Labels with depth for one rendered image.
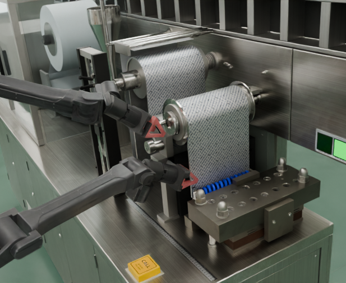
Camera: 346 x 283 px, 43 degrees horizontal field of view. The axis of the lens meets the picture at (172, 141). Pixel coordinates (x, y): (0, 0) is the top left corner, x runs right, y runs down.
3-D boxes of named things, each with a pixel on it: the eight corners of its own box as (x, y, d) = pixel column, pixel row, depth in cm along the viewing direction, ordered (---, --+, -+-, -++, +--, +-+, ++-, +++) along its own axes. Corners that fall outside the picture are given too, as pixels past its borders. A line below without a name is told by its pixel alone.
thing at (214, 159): (190, 197, 141) (187, 144, 133) (248, 174, 151) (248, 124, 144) (192, 197, 140) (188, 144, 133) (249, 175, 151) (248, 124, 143)
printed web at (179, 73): (139, 180, 175) (124, 54, 155) (189, 163, 186) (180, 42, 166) (193, 225, 144) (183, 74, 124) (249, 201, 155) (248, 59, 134)
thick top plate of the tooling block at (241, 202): (188, 218, 137) (187, 201, 135) (284, 178, 155) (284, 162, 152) (219, 243, 124) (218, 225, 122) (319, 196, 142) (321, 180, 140)
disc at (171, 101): (162, 132, 145) (162, 91, 137) (163, 131, 145) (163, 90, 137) (187, 154, 134) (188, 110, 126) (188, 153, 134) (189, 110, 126)
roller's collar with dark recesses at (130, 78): (119, 89, 153) (116, 71, 151) (134, 85, 156) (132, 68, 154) (127, 93, 148) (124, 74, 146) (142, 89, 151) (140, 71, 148)
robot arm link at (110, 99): (100, 115, 122) (112, 100, 120) (96, 101, 127) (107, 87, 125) (119, 125, 126) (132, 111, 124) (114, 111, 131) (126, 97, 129)
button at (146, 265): (128, 269, 128) (127, 263, 127) (149, 260, 131) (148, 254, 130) (139, 283, 122) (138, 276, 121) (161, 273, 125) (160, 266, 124)
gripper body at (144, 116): (142, 136, 127) (123, 126, 122) (127, 126, 135) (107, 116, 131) (153, 116, 127) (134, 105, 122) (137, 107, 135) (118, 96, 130)
